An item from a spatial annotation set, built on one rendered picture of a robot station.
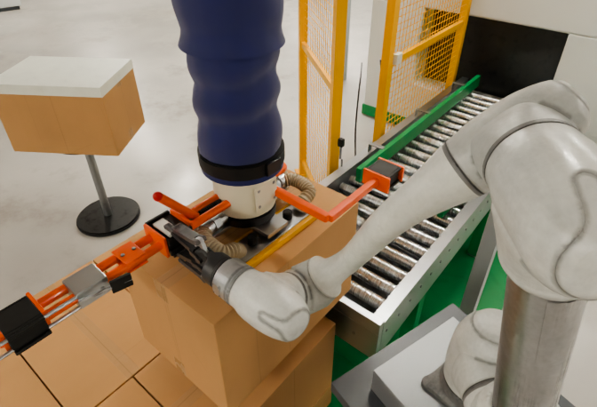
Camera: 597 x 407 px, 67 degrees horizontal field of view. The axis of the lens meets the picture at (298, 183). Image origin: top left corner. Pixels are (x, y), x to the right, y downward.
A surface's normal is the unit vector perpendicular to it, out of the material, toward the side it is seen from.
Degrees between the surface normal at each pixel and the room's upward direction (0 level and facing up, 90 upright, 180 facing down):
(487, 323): 7
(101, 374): 0
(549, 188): 42
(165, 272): 1
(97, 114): 90
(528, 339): 97
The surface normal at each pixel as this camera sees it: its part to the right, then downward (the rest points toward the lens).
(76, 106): -0.09, 0.58
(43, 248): 0.00, -0.81
